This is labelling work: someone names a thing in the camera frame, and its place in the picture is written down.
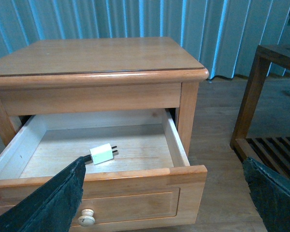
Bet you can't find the white charger with black cable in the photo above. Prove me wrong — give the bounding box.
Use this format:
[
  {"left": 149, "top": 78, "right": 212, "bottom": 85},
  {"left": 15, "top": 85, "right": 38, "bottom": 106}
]
[{"left": 84, "top": 143, "right": 119, "bottom": 165}]

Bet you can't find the dark wooden side table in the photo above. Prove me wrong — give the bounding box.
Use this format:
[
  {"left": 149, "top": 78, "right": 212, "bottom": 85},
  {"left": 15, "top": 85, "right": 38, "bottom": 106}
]
[{"left": 230, "top": 44, "right": 290, "bottom": 179}]

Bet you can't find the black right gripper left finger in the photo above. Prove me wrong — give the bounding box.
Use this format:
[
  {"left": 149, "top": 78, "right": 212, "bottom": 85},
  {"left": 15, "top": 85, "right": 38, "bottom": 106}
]
[{"left": 0, "top": 157, "right": 86, "bottom": 232}]

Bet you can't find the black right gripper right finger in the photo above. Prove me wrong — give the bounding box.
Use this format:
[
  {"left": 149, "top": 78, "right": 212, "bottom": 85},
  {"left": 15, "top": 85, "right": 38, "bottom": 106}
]
[{"left": 243, "top": 157, "right": 290, "bottom": 232}]

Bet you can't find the pale green pleated curtain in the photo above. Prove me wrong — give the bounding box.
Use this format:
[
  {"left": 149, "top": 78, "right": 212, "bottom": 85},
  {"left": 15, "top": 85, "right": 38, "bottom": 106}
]
[{"left": 0, "top": 0, "right": 290, "bottom": 78}]

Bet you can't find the wooden drawer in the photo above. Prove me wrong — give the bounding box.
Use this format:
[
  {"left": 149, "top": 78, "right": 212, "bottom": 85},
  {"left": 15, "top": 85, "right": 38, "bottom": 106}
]
[{"left": 0, "top": 109, "right": 207, "bottom": 232}]

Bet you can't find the light wooden nightstand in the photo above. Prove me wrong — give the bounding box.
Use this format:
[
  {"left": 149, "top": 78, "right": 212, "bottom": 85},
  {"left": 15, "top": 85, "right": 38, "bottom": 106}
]
[{"left": 0, "top": 37, "right": 209, "bottom": 152}]

